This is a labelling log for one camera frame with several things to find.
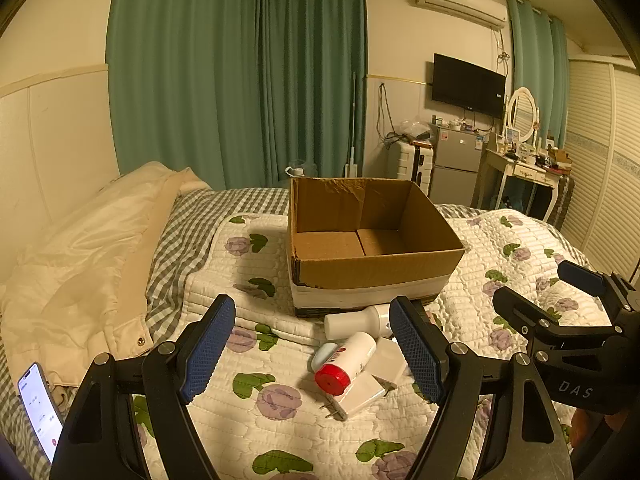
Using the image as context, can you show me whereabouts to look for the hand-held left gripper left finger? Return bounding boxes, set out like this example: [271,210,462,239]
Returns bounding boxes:
[50,294,237,480]

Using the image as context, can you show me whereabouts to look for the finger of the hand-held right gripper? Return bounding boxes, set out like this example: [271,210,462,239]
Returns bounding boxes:
[557,259,640,322]
[492,286,622,350]

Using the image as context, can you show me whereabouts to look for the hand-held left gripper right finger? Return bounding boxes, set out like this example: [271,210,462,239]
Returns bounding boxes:
[387,295,573,480]

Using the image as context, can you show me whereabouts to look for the white square box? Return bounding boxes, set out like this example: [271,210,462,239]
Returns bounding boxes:
[367,336,410,390]

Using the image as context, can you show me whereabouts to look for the white bottle with red cap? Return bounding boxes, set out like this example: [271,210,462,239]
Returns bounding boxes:
[314,331,377,395]

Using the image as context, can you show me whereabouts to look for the white plastic bottle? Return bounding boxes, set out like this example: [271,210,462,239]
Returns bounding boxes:
[324,304,396,341]

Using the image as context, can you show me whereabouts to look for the white power adapter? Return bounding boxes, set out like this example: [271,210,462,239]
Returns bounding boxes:
[320,370,386,422]

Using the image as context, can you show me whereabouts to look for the light blue oval case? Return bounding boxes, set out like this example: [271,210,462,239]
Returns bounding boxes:
[311,342,340,372]

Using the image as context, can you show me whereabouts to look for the brown cardboard box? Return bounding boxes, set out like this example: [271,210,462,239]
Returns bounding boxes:
[286,176,466,319]

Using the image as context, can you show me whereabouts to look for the person's right hand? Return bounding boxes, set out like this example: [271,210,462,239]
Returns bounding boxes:
[571,406,623,456]

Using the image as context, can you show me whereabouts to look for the white floral quilt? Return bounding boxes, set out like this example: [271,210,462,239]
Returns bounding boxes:
[132,210,608,480]

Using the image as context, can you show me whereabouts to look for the brown suitcase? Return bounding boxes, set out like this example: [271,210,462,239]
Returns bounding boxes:
[555,175,577,231]

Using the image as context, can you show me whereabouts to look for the white louvred wardrobe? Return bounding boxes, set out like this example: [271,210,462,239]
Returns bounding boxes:
[560,57,640,281]

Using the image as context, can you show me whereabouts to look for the white dressing table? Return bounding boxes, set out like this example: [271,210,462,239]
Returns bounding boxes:
[480,132,563,223]

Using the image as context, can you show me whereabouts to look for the cream duvet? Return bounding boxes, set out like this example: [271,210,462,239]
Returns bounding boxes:
[0,161,213,401]

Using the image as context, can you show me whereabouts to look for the silver small fridge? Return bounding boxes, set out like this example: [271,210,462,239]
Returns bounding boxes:
[429,124,489,207]

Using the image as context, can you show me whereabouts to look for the white oval mirror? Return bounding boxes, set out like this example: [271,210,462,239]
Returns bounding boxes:
[504,87,542,144]

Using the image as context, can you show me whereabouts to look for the white suitcase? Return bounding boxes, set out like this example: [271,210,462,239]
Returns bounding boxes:
[397,141,435,196]

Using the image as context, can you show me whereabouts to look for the smartphone with lit screen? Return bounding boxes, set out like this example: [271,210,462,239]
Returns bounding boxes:
[17,361,65,465]

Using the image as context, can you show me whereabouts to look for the white flat mop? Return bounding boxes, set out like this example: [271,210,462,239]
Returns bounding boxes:
[344,72,362,179]

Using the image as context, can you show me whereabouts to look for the clear plastic bag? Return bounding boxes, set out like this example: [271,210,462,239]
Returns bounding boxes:
[397,119,433,142]

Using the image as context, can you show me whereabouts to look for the narrow green curtain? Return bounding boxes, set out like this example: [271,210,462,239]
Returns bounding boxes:
[505,0,571,151]

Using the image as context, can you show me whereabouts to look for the wide green curtain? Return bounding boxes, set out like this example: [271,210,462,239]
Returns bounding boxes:
[105,0,263,191]

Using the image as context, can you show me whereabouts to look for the green corner curtain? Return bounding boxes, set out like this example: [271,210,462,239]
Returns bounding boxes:
[254,0,369,187]

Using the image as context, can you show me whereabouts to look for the white air conditioner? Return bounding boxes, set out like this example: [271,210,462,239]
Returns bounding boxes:
[413,0,509,29]

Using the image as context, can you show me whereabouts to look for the black wall television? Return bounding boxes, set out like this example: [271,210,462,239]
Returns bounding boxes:
[431,53,507,120]

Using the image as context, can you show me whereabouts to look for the black wall cables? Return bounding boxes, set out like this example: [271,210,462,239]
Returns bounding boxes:
[376,82,402,149]

